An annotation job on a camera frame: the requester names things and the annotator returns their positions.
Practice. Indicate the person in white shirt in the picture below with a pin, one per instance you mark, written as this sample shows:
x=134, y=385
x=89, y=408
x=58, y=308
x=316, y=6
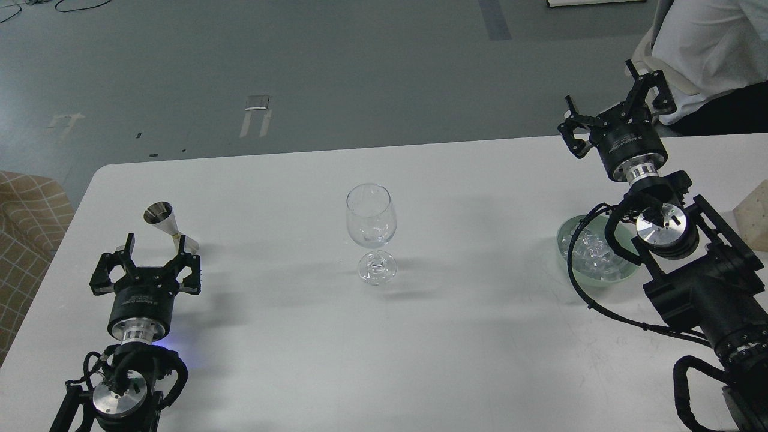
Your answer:
x=720, y=48

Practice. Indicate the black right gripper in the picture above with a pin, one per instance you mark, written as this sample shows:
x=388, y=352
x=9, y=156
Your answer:
x=633, y=144

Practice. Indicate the clear ice cubes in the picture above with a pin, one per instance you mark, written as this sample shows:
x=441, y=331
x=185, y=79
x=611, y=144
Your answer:
x=593, y=257

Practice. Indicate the green bowl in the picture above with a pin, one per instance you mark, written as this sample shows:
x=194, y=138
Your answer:
x=622, y=234

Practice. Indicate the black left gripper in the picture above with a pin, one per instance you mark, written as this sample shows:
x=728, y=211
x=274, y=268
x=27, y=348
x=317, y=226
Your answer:
x=141, y=306

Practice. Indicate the steel double jigger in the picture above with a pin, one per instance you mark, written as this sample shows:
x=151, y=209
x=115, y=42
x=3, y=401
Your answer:
x=161, y=215

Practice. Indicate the beige checkered sofa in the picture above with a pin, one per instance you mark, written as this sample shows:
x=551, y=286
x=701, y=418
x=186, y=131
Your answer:
x=35, y=215

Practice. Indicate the white office chair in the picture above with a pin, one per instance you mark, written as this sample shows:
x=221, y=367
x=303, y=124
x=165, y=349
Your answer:
x=645, y=54

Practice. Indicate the beige perforated block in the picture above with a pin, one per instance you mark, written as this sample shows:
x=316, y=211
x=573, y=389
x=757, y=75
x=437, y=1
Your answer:
x=751, y=218

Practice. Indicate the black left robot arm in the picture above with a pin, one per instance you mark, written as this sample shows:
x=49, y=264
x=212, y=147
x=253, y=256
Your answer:
x=128, y=384

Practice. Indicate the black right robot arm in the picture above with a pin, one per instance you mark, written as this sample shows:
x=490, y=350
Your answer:
x=704, y=277

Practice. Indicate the clear wine glass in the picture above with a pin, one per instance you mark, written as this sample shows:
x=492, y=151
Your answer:
x=371, y=223

